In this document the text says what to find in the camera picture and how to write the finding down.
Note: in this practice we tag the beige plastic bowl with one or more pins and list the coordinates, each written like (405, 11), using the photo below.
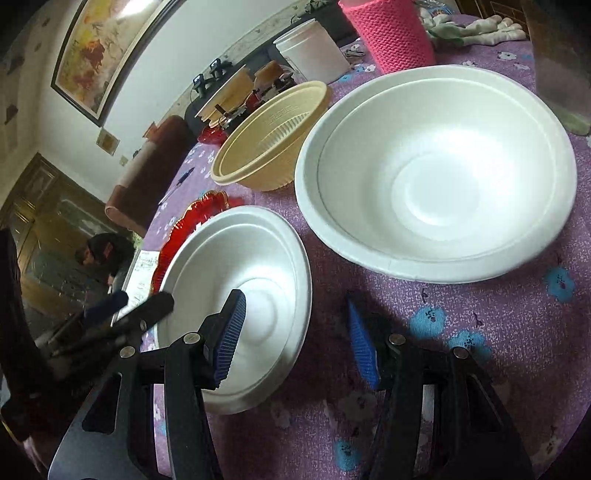
(261, 154)

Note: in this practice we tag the black pen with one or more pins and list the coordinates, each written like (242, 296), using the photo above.
(177, 185)

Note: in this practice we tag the small white foam bowl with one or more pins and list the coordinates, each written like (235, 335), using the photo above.
(256, 251)

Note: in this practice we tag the purple floral tablecloth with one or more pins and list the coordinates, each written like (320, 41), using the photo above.
(530, 329)

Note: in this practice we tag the white plastic tub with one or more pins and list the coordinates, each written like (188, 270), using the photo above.
(311, 52)

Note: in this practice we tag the stack of beige bowls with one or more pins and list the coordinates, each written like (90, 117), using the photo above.
(229, 97)

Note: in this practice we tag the red plate under stack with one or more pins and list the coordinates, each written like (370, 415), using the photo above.
(212, 136)

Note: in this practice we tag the dark wooden cabinet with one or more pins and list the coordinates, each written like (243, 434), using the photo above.
(50, 217)

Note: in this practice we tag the white work gloves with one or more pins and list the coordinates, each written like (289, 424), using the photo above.
(491, 31)

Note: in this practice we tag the seated person dark clothes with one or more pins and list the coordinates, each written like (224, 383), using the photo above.
(110, 251)

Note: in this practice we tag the framed wall painting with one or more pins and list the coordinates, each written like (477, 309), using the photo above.
(101, 44)

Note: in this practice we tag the pink knit sleeve bottle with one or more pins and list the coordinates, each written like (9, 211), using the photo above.
(392, 32)

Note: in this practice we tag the white paper notepad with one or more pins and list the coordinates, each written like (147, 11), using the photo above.
(137, 283)

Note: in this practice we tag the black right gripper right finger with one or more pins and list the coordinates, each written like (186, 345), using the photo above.
(441, 417)

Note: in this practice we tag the large white foam bowl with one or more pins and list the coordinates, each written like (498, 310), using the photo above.
(446, 174)

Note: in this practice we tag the clear jar green lid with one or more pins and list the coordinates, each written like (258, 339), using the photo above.
(562, 64)

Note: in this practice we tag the brown twine spool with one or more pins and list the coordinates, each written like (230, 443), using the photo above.
(275, 76)

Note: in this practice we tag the brown armchair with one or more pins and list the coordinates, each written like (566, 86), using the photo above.
(135, 197)

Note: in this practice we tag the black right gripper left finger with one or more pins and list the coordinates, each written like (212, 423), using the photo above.
(112, 434)

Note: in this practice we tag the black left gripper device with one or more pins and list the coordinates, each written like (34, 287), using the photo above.
(47, 377)

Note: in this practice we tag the red plate with label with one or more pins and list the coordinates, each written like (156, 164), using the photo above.
(212, 203)

